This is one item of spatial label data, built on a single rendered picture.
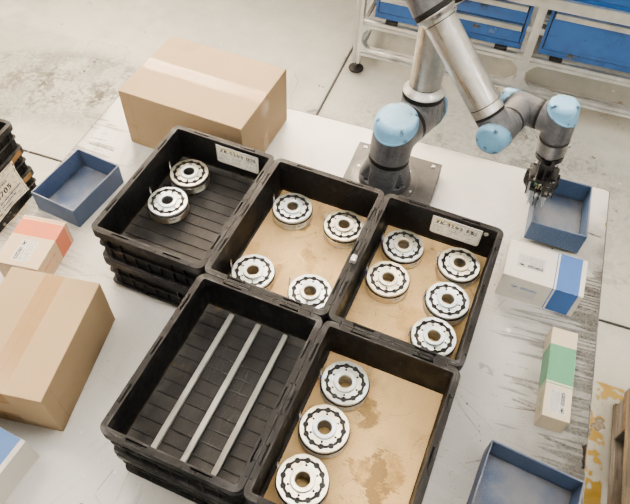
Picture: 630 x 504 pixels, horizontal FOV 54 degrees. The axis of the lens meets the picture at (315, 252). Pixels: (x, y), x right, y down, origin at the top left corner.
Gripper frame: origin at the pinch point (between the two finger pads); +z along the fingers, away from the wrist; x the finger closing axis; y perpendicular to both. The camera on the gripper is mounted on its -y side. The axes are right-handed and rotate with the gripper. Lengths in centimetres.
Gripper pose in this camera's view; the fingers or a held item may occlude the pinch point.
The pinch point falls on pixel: (534, 200)
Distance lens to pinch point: 187.6
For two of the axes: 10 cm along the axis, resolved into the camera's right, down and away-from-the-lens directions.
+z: 0.5, 6.3, 7.8
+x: 9.3, 2.5, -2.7
